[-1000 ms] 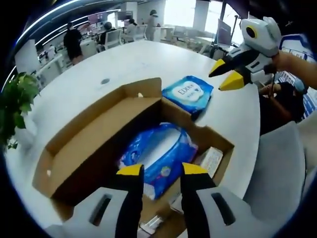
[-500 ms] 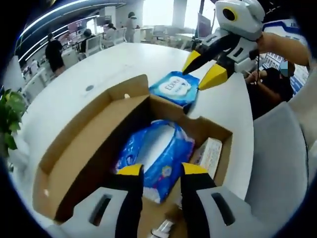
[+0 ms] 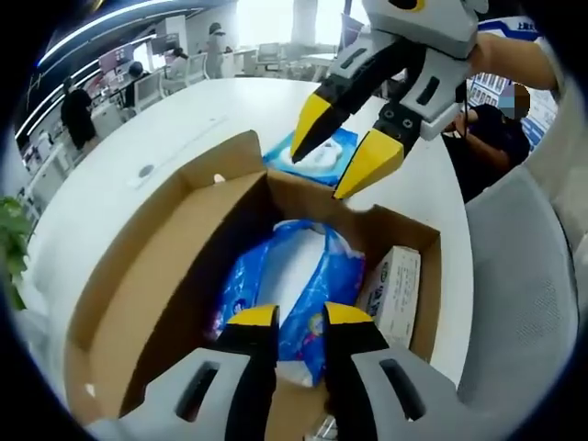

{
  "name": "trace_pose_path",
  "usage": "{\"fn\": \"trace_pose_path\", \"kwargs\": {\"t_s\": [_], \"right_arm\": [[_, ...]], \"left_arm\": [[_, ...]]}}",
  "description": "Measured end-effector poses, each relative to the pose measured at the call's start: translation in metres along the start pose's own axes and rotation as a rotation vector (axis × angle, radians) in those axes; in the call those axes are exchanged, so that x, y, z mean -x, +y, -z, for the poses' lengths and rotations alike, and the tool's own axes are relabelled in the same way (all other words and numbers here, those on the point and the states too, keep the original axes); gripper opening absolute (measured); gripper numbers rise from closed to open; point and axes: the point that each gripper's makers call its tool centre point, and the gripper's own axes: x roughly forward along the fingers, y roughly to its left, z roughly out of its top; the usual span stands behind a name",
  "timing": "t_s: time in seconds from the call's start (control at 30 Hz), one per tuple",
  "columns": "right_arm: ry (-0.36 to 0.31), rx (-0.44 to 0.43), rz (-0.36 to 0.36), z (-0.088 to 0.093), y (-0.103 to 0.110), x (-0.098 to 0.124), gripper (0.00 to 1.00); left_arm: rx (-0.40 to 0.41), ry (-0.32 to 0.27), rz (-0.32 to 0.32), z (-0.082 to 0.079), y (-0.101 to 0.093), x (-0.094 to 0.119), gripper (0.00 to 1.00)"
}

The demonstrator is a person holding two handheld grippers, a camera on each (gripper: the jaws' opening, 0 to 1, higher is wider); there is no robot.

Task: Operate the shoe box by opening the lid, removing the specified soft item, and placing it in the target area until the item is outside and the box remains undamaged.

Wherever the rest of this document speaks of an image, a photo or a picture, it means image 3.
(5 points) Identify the desk monitor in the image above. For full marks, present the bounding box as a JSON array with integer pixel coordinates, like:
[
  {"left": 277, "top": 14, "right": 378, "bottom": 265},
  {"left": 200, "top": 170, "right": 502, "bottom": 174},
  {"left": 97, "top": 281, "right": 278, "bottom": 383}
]
[
  {"left": 151, "top": 34, "right": 178, "bottom": 54},
  {"left": 98, "top": 43, "right": 137, "bottom": 74}
]

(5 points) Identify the white office chair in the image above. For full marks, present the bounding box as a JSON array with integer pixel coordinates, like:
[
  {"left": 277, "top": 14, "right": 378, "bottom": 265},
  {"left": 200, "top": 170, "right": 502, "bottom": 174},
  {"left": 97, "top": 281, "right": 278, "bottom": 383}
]
[
  {"left": 135, "top": 71, "right": 164, "bottom": 111},
  {"left": 186, "top": 52, "right": 208, "bottom": 86}
]

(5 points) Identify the blue wet wipes pack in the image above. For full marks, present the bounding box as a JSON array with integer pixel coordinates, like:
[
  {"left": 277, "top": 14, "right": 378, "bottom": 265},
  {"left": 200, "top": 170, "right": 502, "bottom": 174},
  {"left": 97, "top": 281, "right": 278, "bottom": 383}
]
[{"left": 262, "top": 127, "right": 360, "bottom": 187}]

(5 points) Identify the long curved ceiling light strip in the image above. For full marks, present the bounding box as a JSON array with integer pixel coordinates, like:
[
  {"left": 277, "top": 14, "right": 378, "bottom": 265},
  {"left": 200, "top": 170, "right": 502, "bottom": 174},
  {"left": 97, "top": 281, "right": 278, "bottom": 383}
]
[{"left": 34, "top": 0, "right": 221, "bottom": 68}]

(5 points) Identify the green potted plant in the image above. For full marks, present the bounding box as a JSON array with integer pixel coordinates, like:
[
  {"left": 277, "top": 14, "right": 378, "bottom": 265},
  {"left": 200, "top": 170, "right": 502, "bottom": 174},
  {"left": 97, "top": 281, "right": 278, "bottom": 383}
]
[{"left": 0, "top": 195, "right": 33, "bottom": 311}]

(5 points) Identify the blue white wall board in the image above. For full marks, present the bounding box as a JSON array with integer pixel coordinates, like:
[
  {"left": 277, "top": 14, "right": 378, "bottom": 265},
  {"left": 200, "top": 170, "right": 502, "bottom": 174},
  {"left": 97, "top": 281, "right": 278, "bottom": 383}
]
[{"left": 467, "top": 17, "right": 561, "bottom": 155}]

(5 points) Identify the purple screen on stand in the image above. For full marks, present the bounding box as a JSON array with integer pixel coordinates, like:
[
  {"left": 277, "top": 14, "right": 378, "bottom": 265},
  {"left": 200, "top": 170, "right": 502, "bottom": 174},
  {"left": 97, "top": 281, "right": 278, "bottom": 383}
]
[{"left": 339, "top": 11, "right": 368, "bottom": 50}]

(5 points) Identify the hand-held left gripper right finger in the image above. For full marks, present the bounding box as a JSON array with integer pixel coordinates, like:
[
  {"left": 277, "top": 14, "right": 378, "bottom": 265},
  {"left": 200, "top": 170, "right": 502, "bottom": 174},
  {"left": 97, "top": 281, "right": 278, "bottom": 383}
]
[{"left": 321, "top": 301, "right": 463, "bottom": 441}]

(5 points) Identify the grey office chair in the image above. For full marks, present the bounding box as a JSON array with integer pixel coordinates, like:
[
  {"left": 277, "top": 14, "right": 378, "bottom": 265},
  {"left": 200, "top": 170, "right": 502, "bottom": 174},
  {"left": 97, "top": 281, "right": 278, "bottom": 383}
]
[{"left": 457, "top": 163, "right": 582, "bottom": 441}]

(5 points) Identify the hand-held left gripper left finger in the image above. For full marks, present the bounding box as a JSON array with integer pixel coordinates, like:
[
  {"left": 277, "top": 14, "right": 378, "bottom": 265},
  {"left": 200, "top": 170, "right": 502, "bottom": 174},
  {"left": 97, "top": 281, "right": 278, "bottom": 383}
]
[{"left": 86, "top": 304, "right": 281, "bottom": 441}]

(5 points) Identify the small white carton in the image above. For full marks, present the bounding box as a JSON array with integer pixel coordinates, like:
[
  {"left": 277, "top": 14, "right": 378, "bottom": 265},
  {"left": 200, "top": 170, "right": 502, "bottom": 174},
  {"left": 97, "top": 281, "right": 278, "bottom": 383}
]
[{"left": 356, "top": 245, "right": 423, "bottom": 350}]

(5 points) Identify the brown cardboard shoe box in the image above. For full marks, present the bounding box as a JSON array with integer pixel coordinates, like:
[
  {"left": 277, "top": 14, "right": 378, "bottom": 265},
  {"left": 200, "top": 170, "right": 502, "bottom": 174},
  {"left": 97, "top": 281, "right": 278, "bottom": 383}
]
[{"left": 63, "top": 130, "right": 443, "bottom": 426}]

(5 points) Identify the blue plastic tissue pack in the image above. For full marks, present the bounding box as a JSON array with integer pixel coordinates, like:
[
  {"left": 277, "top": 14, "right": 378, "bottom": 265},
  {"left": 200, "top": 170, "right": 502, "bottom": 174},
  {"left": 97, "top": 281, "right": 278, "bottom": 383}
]
[{"left": 215, "top": 219, "right": 368, "bottom": 387}]

